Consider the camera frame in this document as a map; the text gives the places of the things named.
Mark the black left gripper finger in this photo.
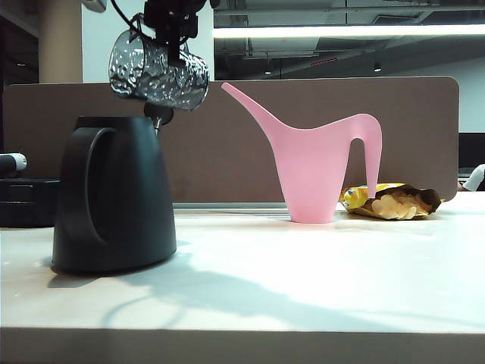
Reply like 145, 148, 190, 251
167, 36, 183, 67

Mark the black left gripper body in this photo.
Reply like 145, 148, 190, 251
142, 0, 199, 39

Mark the textured clear glass cup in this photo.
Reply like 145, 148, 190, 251
108, 14, 211, 111

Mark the beige round pillar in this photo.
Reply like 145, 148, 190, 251
37, 0, 83, 84

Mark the brown desk partition board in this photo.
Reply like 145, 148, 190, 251
2, 75, 460, 204

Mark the black plastic watering can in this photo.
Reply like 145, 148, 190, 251
51, 101, 178, 275

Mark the long ceiling light strip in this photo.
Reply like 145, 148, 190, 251
212, 24, 485, 39

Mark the pink plastic watering can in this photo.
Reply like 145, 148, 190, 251
221, 82, 383, 224

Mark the black white cylindrical tool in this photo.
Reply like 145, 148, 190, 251
0, 152, 28, 177

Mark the black plastic case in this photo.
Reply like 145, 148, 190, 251
0, 177, 61, 228

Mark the yellow chips bag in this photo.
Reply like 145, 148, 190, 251
339, 182, 445, 221

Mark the person in white shirt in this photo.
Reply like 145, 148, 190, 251
457, 163, 485, 193

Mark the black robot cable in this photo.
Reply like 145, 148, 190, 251
109, 0, 140, 32

